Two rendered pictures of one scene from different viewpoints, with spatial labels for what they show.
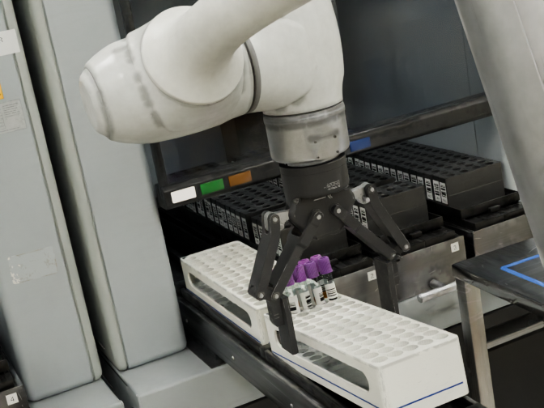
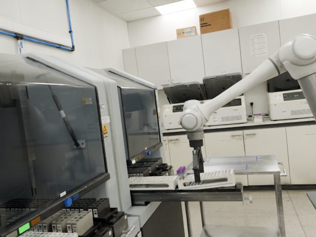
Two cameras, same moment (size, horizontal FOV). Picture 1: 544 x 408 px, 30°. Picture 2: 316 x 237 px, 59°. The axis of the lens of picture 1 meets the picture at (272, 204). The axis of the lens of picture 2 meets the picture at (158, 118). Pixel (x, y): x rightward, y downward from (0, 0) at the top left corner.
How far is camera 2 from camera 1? 124 cm
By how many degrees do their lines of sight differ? 51
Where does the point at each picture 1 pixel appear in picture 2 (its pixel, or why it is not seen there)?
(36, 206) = (112, 164)
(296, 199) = (197, 147)
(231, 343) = (160, 193)
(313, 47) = not seen: hidden behind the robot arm
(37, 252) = (112, 177)
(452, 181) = (158, 161)
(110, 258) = (122, 179)
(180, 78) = (208, 115)
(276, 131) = (196, 132)
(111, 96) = (198, 118)
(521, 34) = not seen: outside the picture
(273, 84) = not seen: hidden behind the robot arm
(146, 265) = (126, 181)
